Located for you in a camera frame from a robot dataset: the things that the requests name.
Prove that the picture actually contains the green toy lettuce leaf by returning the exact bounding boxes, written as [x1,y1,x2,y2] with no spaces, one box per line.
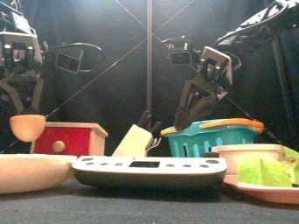
[237,157,293,188]

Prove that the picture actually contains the green white toy vegetable slice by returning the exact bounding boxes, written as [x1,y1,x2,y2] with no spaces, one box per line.
[278,145,299,186]

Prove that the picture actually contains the vertical metal frame pole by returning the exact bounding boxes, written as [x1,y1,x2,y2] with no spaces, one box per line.
[145,0,153,112]

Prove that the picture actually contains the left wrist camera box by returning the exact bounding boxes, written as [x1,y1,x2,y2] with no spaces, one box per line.
[53,47,85,74]

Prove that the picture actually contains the white grey toy scale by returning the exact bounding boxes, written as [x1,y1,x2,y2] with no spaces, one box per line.
[70,155,229,191]

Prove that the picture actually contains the red wooden drawer box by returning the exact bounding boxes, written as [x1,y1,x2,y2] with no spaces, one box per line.
[29,121,109,158]

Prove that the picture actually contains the long black knife handle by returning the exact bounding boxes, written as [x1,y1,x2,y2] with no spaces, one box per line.
[134,109,153,130]

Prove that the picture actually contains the white toy pot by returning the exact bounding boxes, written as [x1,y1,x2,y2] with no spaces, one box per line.
[209,143,285,177]

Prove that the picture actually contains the short black knife handle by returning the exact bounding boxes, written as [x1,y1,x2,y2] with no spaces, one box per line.
[148,120,164,133]

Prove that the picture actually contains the cream toy knife block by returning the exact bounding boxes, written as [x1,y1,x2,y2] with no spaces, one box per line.
[112,123,154,158]

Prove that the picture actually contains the teal basket with orange handles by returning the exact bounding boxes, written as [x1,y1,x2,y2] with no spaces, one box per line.
[160,117,266,158]

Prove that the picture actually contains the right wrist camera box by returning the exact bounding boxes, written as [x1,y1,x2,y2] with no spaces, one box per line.
[165,38,194,66]

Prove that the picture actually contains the white toy fork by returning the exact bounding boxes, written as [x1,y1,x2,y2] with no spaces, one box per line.
[144,136,164,154]

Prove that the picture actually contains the tan egg shell half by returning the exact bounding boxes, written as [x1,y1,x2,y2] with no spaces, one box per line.
[7,114,46,144]

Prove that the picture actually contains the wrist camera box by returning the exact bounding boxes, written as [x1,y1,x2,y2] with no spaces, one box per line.
[53,47,85,74]
[165,38,194,66]

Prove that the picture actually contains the pink toy plate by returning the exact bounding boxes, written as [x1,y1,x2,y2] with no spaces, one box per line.
[222,174,299,205]

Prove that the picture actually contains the cream toy pan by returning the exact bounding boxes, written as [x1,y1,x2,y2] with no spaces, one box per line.
[0,153,78,195]

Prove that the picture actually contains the black camera cable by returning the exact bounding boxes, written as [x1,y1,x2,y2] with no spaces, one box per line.
[41,42,106,74]

